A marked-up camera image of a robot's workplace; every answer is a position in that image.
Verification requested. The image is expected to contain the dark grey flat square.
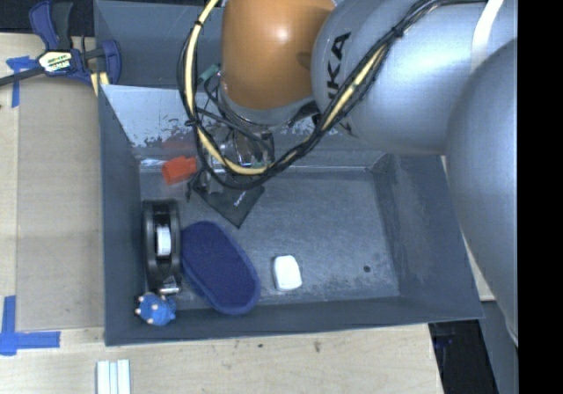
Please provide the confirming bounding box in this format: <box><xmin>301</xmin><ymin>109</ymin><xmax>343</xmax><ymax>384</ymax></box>
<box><xmin>189</xmin><ymin>169</ymin><xmax>267</xmax><ymax>230</ymax></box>

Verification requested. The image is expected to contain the orange-red small block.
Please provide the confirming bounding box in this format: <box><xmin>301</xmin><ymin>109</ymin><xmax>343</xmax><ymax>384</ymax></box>
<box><xmin>161</xmin><ymin>155</ymin><xmax>198</xmax><ymax>186</ymax></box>

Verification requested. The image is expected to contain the grey metal bin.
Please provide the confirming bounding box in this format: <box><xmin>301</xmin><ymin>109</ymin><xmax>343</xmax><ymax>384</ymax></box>
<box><xmin>92</xmin><ymin>0</ymin><xmax>486</xmax><ymax>347</ymax></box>

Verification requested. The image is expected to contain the dark blue oval sponge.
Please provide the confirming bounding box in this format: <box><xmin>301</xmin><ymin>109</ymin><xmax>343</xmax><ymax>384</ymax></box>
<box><xmin>179</xmin><ymin>220</ymin><xmax>262</xmax><ymax>317</ymax></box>

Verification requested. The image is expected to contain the black cooling fan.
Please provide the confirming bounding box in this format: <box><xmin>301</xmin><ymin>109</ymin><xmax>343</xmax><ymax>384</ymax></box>
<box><xmin>141</xmin><ymin>198</ymin><xmax>183</xmax><ymax>297</ymax></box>

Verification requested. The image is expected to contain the white small rounded block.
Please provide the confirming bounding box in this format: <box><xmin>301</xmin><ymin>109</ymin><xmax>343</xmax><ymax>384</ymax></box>
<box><xmin>272</xmin><ymin>254</ymin><xmax>303</xmax><ymax>293</ymax></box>

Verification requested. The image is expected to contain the blue toy animal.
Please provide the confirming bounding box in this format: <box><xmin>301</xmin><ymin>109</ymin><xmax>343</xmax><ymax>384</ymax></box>
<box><xmin>134</xmin><ymin>291</ymin><xmax>178</xmax><ymax>327</ymax></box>

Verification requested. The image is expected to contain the pale wood flat board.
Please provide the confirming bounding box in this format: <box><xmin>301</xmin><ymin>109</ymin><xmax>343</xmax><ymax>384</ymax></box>
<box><xmin>15</xmin><ymin>73</ymin><xmax>107</xmax><ymax>332</ymax></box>

